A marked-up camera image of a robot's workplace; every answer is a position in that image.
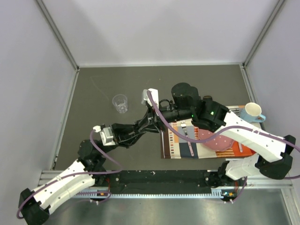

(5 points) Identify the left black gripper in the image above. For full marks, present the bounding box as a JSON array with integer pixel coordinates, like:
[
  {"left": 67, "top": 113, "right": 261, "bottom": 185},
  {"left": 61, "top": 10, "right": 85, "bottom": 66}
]
[{"left": 98, "top": 123, "right": 144, "bottom": 156}]

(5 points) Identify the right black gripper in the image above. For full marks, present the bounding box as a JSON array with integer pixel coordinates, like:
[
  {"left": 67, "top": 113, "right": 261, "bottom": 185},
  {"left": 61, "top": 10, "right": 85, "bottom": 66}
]
[{"left": 139, "top": 103, "right": 193, "bottom": 135}]

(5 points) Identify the black oval earbud case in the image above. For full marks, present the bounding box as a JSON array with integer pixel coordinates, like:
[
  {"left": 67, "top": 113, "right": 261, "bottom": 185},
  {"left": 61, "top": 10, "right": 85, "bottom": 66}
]
[{"left": 203, "top": 96, "right": 212, "bottom": 100}]

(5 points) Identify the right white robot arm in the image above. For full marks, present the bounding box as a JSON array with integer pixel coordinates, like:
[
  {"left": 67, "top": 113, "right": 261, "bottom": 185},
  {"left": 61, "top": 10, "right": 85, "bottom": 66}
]
[{"left": 142, "top": 82, "right": 299, "bottom": 186}]

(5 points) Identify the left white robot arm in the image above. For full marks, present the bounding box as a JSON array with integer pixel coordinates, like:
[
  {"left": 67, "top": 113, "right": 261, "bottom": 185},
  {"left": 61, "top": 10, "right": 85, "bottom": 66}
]
[{"left": 16, "top": 120, "right": 160, "bottom": 225}]

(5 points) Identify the colourful patterned placemat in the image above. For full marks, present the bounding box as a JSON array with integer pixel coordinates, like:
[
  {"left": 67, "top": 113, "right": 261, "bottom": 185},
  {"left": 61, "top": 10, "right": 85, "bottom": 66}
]
[{"left": 161, "top": 105, "right": 255, "bottom": 159}]

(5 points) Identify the clear plastic cup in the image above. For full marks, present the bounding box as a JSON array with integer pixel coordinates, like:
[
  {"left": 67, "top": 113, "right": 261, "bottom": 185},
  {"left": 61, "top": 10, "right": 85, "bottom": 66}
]
[{"left": 112, "top": 94, "right": 128, "bottom": 113}]

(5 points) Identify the pink dotted plate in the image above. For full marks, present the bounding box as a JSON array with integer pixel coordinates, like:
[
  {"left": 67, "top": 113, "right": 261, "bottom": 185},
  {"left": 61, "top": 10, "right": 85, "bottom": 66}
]
[{"left": 198, "top": 129, "right": 234, "bottom": 151}]

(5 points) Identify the light blue mug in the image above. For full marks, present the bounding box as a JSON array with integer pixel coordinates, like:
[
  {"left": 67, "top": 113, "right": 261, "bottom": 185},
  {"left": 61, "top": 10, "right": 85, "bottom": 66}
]
[{"left": 240, "top": 102, "right": 266, "bottom": 123}]

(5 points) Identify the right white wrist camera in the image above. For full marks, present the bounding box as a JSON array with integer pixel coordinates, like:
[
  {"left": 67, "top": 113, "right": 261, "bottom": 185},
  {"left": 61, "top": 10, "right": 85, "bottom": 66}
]
[{"left": 141, "top": 88, "right": 159, "bottom": 108}]

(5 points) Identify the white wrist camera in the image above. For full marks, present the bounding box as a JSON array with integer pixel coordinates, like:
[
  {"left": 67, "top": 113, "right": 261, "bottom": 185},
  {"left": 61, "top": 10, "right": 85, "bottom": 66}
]
[
  {"left": 93, "top": 125, "right": 116, "bottom": 146},
  {"left": 141, "top": 88, "right": 159, "bottom": 108}
]

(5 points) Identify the pink handled fork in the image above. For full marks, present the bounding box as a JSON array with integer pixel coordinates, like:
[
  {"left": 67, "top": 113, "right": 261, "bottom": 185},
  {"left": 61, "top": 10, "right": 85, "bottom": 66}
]
[{"left": 180, "top": 119, "right": 195, "bottom": 157}]

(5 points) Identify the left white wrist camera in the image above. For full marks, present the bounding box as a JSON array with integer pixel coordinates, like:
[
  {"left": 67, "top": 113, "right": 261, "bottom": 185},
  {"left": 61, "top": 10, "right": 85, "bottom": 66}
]
[{"left": 93, "top": 125, "right": 116, "bottom": 146}]

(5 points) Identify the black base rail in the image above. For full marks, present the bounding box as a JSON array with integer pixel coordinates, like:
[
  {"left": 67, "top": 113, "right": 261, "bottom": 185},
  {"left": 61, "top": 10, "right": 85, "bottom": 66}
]
[{"left": 102, "top": 170, "right": 224, "bottom": 195}]

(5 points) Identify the pink handled knife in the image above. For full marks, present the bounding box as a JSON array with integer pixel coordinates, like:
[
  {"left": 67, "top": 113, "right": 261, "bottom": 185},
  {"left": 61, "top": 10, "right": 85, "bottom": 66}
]
[{"left": 238, "top": 143, "right": 243, "bottom": 152}]

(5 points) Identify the aluminium frame profile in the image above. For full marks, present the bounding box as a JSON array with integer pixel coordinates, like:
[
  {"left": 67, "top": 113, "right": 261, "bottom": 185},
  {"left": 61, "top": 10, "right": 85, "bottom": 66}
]
[{"left": 37, "top": 170, "right": 293, "bottom": 204}]

